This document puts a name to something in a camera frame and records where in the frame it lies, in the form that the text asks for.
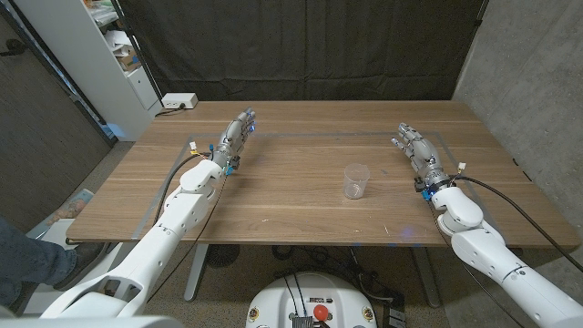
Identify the black door handle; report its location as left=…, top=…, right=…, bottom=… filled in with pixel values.
left=0, top=38, right=28, bottom=58

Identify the round black floor fan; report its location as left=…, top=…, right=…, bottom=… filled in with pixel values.
left=204, top=244, right=241, bottom=269

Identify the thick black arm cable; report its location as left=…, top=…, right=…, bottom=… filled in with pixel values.
left=450, top=175, right=583, bottom=273
left=154, top=152, right=210, bottom=224

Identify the black backdrop stand pole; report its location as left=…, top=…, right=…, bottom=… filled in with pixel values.
left=110, top=0, right=164, bottom=107

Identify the clear plastic measuring cup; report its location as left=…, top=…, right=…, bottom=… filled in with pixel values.
left=343, top=162, right=372, bottom=200

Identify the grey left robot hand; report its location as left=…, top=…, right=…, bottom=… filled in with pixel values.
left=210, top=107, right=257, bottom=177

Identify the cardboard box on shelf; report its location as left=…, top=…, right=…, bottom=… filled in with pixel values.
left=116, top=45, right=142, bottom=72

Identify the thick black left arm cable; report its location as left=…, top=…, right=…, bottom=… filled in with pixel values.
left=154, top=152, right=210, bottom=224

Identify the person's leg in jeans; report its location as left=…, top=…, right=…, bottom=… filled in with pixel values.
left=0, top=216, right=78, bottom=306

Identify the white paper pile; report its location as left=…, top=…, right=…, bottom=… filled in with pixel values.
left=103, top=29, right=133, bottom=49

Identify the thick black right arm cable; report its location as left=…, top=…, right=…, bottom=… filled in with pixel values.
left=450, top=175, right=583, bottom=273

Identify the person's dark shoe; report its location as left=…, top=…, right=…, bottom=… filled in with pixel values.
left=54, top=241, right=105, bottom=291

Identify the grey table leg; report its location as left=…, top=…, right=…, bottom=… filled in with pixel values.
left=412, top=245, right=442, bottom=309
left=183, top=243, right=210, bottom=302

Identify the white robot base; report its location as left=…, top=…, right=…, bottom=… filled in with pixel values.
left=244, top=272, right=378, bottom=328

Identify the black floor cable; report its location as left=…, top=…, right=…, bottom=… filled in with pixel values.
left=271, top=244, right=397, bottom=304

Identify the white power strip box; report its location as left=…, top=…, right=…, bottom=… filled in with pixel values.
left=160, top=92, right=199, bottom=110

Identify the black power adapter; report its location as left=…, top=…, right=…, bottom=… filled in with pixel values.
left=382, top=295, right=407, bottom=328

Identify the black fabric mat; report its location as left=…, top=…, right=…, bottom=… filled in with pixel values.
left=117, top=0, right=489, bottom=102

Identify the colourful picture book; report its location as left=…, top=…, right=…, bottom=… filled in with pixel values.
left=45, top=189, right=95, bottom=227

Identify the white shelf cabinet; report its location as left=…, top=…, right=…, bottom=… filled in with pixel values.
left=13, top=0, right=164, bottom=142

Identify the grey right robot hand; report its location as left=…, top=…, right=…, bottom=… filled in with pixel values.
left=391, top=122, right=452, bottom=201

